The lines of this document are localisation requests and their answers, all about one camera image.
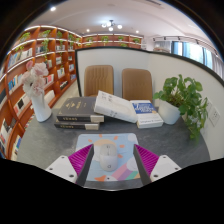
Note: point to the thick white book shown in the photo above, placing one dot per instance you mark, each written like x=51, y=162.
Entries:
x=115, y=106

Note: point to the window with grey curtains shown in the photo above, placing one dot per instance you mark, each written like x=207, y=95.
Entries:
x=195, y=53

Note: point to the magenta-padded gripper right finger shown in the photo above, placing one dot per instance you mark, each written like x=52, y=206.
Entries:
x=165, y=166

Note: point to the pastel sun-print mouse pad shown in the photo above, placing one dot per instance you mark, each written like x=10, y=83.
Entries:
x=125, y=143

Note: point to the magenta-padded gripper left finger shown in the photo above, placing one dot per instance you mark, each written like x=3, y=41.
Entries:
x=61, y=166

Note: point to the green plant in white pot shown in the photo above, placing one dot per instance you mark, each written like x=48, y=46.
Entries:
x=168, y=113

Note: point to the multi-bulb ceiling lamp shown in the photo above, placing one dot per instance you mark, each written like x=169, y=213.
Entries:
x=111, y=25

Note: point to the orange wooden bookshelf unit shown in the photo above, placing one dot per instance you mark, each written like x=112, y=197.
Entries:
x=50, y=63

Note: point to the blue-and-white cover book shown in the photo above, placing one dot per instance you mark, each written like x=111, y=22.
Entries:
x=148, y=116

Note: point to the tan upholstered chair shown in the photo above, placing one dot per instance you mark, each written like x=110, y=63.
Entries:
x=136, y=85
x=99, y=80

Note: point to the white wall socket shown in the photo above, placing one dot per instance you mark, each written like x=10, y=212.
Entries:
x=214, y=116
x=208, y=104

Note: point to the dark grey hardcover book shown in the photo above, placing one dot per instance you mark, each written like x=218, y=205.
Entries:
x=75, y=125
x=76, y=106

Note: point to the white vase with pink flowers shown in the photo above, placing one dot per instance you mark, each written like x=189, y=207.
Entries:
x=40, y=110

